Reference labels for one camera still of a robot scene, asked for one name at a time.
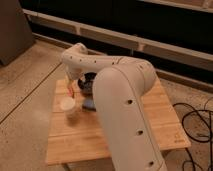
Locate white paper cup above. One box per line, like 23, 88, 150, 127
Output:
60, 97, 79, 119

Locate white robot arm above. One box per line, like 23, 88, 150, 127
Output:
61, 43, 167, 171

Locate black floor cables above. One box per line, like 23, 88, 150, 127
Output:
172, 96, 213, 171

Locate red pepper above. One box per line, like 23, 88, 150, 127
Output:
67, 81, 74, 98

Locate dark ceramic bowl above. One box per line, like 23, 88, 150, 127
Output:
78, 72, 96, 94

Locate grey cabinet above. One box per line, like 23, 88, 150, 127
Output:
0, 0, 35, 66

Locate white wall rail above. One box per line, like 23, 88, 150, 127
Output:
23, 9, 213, 72

